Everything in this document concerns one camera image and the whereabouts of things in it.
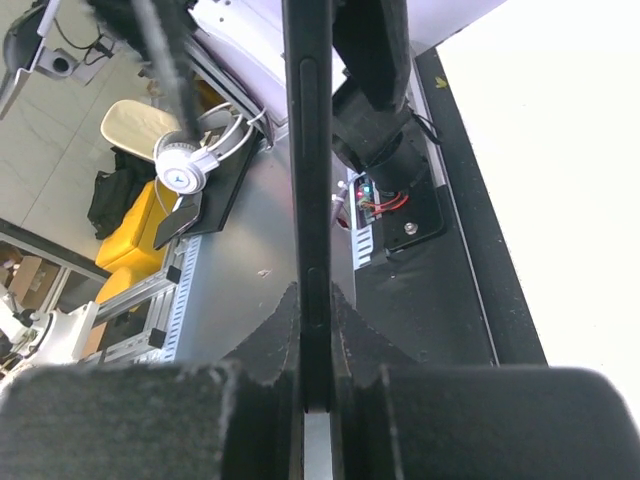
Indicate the black smartphone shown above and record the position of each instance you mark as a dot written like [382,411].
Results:
[308,40]

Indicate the beige chair seat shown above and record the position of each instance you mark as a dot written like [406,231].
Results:
[135,127]

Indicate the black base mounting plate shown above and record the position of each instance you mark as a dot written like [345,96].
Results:
[454,299]

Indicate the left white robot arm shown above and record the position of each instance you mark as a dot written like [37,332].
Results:
[335,73]

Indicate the yellow box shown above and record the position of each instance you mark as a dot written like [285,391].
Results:
[128,254]

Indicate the left white cable duct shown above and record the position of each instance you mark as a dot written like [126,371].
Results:
[361,200]

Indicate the black bag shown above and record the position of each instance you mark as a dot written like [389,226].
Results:
[115,193]

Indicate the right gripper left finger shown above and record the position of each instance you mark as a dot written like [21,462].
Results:
[238,418]

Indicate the white headphones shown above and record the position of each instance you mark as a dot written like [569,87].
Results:
[183,165]

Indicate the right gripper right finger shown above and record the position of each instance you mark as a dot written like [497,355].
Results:
[395,419]

